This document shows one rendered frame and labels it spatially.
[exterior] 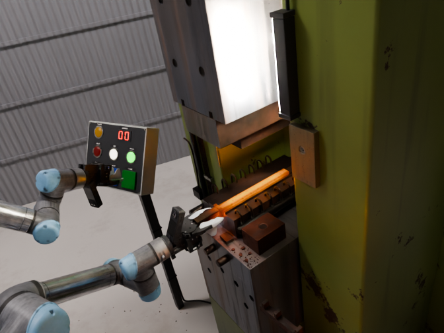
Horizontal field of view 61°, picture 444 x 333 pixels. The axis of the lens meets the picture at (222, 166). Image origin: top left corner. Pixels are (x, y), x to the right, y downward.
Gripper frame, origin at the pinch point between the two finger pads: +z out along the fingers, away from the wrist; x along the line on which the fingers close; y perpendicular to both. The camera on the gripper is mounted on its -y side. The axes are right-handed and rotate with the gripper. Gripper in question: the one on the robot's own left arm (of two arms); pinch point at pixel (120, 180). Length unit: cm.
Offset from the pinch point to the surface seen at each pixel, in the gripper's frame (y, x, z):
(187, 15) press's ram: 53, -49, -32
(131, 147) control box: 13.7, 0.6, 5.2
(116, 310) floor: -90, 44, 51
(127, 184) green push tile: -1.7, 0.3, 4.4
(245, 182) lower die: 6, -47, 19
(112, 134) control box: 17.8, 11.6, 5.1
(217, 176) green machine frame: 5.3, -31.5, 23.0
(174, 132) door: 17, 110, 179
